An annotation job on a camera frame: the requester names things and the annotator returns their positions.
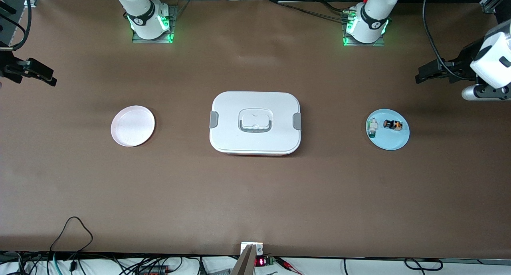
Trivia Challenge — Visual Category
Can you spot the black looped cable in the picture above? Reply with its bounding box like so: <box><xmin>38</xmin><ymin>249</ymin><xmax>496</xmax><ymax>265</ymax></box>
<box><xmin>50</xmin><ymin>216</ymin><xmax>93</xmax><ymax>263</ymax></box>

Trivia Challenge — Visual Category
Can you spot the black coiled floor cable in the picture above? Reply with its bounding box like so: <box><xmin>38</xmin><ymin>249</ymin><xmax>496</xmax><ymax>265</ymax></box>
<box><xmin>343</xmin><ymin>258</ymin><xmax>444</xmax><ymax>272</ymax></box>

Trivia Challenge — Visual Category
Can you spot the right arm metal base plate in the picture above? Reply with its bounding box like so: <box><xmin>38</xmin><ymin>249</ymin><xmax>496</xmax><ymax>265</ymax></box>
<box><xmin>132</xmin><ymin>4</ymin><xmax>178</xmax><ymax>44</ymax></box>

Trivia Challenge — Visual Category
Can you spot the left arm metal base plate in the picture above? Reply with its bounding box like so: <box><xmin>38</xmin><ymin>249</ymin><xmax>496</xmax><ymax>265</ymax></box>
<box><xmin>343</xmin><ymin>26</ymin><xmax>386</xmax><ymax>47</ymax></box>

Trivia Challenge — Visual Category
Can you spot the teal cable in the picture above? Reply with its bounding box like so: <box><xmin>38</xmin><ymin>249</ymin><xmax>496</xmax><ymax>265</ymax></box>
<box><xmin>46</xmin><ymin>253</ymin><xmax>60</xmax><ymax>275</ymax></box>

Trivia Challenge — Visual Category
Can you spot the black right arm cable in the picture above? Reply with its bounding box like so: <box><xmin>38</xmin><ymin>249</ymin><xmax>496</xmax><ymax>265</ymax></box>
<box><xmin>0</xmin><ymin>0</ymin><xmax>32</xmax><ymax>51</ymax></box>

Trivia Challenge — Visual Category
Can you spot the black base cable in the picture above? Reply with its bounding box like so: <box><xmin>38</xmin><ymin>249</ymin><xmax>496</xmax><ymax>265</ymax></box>
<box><xmin>319</xmin><ymin>1</ymin><xmax>354</xmax><ymax>13</ymax></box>
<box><xmin>265</xmin><ymin>0</ymin><xmax>350</xmax><ymax>22</ymax></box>

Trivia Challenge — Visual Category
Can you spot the white metal bracket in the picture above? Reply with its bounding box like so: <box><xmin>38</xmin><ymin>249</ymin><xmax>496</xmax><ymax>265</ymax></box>
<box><xmin>240</xmin><ymin>242</ymin><xmax>264</xmax><ymax>256</ymax></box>

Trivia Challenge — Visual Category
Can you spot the white lidded container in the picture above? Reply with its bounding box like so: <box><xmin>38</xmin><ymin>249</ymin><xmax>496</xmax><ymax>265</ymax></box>
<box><xmin>209</xmin><ymin>91</ymin><xmax>301</xmax><ymax>156</ymax></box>

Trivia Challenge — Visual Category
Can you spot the pink round plate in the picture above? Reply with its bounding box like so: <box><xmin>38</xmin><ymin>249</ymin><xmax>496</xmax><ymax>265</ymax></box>
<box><xmin>111</xmin><ymin>105</ymin><xmax>156</xmax><ymax>147</ymax></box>

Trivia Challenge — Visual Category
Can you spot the red clip lead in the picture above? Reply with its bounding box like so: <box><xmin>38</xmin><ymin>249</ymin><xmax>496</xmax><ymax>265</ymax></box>
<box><xmin>275</xmin><ymin>257</ymin><xmax>304</xmax><ymax>275</ymax></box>

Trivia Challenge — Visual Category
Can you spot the light blue round plate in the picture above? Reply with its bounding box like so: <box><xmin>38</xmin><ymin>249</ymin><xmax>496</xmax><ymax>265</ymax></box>
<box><xmin>366</xmin><ymin>108</ymin><xmax>410</xmax><ymax>150</ymax></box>

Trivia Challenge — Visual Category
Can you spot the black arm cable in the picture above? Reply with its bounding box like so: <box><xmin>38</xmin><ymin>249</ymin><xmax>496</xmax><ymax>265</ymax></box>
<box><xmin>422</xmin><ymin>0</ymin><xmax>473</xmax><ymax>81</ymax></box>
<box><xmin>0</xmin><ymin>0</ymin><xmax>32</xmax><ymax>51</ymax></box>

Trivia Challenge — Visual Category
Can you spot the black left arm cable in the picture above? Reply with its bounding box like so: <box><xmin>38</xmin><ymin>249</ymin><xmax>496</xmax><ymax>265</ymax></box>
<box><xmin>422</xmin><ymin>0</ymin><xmax>473</xmax><ymax>81</ymax></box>

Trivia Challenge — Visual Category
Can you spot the orange connector block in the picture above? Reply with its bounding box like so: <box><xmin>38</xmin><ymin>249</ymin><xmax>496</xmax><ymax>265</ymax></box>
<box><xmin>138</xmin><ymin>266</ymin><xmax>170</xmax><ymax>275</ymax></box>

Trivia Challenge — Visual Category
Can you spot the aluminium profile bar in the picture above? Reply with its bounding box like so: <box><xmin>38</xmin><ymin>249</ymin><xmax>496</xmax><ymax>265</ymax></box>
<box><xmin>231</xmin><ymin>244</ymin><xmax>258</xmax><ymax>275</ymax></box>

